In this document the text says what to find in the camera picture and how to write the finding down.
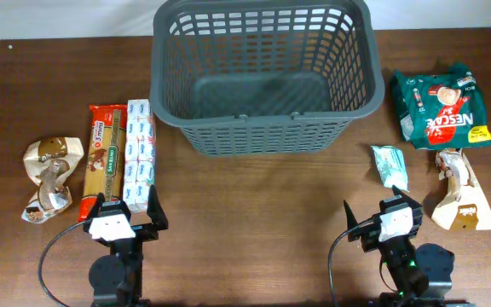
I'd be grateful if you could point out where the green Nescafe coffee bag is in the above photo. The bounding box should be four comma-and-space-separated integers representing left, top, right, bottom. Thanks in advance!
390, 63, 491, 150

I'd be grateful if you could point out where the Kleenex tissue multipack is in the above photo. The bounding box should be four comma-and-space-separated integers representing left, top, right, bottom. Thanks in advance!
123, 99, 156, 213

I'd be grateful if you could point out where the small teal wipes packet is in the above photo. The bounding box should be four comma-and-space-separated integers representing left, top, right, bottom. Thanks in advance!
372, 146, 408, 191

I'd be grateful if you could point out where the beige brown snack bag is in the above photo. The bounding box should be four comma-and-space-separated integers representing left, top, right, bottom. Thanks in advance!
21, 136, 84, 224
431, 149, 491, 231

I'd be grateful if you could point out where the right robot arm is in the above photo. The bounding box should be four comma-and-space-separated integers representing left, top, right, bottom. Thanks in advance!
338, 186, 472, 307

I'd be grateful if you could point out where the San Remo spaghetti packet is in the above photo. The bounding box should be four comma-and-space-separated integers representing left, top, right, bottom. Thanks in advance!
78, 105, 127, 222

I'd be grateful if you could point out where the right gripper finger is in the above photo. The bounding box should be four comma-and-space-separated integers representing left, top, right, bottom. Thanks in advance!
344, 200, 359, 234
391, 185, 420, 209

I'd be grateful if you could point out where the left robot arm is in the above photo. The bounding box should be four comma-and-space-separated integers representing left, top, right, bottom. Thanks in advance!
84, 185, 169, 307

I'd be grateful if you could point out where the grey plastic basket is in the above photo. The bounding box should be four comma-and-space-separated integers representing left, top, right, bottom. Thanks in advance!
150, 0, 384, 157

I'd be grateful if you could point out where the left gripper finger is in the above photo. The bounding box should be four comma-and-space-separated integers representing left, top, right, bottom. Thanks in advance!
147, 185, 169, 230
86, 193, 105, 220

